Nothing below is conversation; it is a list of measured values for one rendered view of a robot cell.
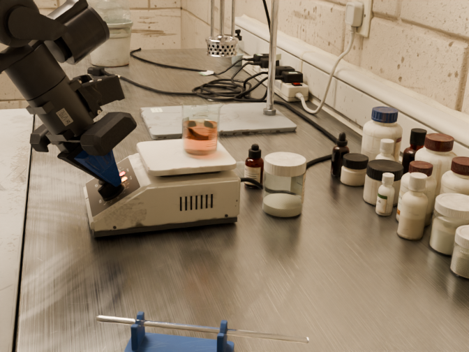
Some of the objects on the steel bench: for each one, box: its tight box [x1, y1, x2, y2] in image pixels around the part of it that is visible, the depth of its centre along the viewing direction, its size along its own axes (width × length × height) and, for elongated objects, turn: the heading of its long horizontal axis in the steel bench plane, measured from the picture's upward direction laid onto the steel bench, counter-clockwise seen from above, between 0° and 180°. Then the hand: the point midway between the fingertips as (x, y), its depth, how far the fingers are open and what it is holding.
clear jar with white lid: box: [262, 152, 306, 219], centre depth 88 cm, size 6×6×8 cm
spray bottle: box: [232, 29, 244, 66], centre depth 186 cm, size 4×4×11 cm
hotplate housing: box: [83, 153, 241, 237], centre depth 87 cm, size 22×13×8 cm, turn 103°
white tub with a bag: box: [87, 0, 133, 67], centre depth 180 cm, size 14×14×21 cm
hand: (101, 164), depth 80 cm, fingers closed
